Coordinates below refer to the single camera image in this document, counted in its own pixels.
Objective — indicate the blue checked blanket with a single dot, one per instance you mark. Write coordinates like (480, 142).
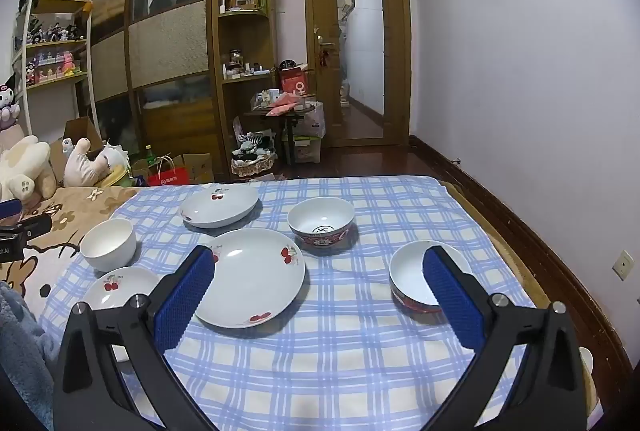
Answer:
(340, 361)

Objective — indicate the row of toy figurines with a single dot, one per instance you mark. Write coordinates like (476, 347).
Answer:
(52, 61)

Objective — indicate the tan bed mat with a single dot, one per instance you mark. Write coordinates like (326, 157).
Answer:
(500, 241)

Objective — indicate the purple black plush toy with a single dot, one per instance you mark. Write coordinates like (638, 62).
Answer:
(7, 103)

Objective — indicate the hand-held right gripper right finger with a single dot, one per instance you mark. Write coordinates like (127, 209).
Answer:
(452, 298)

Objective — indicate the open cardboard box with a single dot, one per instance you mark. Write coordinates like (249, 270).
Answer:
(80, 128)

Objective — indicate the wooden wardrobe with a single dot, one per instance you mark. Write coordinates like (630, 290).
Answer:
(170, 41)

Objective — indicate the wooden corner shelf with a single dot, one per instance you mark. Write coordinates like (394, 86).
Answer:
(245, 91)

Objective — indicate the red paper bag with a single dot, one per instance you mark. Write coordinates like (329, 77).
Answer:
(170, 173)

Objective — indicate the white yellow plush toy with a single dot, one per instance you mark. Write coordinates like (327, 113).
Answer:
(117, 163)

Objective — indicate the red bowl white inside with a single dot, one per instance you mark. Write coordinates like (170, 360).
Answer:
(410, 276)

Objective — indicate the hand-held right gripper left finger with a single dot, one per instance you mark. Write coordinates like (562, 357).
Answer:
(185, 301)

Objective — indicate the white toy shelf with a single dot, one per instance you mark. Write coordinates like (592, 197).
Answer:
(55, 81)

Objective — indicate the black white striped cloth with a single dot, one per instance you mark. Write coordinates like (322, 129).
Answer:
(255, 142)

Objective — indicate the red floral patterned bowl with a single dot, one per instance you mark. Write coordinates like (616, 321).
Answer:
(320, 216)

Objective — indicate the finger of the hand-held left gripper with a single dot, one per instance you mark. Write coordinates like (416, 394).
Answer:
(30, 227)
(10, 209)

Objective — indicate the wall socket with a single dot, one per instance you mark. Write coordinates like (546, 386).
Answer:
(625, 265)

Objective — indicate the white pink plush toy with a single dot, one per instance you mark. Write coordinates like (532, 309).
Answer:
(82, 166)

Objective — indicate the wooden door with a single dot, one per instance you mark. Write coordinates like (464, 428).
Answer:
(320, 1)

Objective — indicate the green bottle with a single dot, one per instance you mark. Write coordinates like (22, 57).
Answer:
(148, 153)

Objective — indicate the pink packet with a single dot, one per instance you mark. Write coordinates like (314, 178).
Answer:
(285, 106)

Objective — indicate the door mirror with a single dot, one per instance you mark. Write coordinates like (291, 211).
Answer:
(362, 41)

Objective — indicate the small dark table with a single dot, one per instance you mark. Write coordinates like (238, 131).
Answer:
(287, 121)

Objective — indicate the small white cherry print plate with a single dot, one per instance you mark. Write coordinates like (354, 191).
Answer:
(125, 278)

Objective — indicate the cream plush toy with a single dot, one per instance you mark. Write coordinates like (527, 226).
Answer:
(22, 163)

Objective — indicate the wicker basket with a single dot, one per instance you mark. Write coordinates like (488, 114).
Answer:
(252, 168)

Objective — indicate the brown printed blanket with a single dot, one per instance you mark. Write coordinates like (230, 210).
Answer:
(55, 216)

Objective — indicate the plain white bowl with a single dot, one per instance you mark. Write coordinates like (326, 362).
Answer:
(107, 251)

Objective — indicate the red hanging ornament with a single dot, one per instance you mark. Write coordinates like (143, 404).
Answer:
(325, 57)

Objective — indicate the grey blue fleece cloth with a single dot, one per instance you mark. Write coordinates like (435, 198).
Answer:
(22, 351)

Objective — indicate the red gift bag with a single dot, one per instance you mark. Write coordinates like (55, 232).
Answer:
(295, 81)

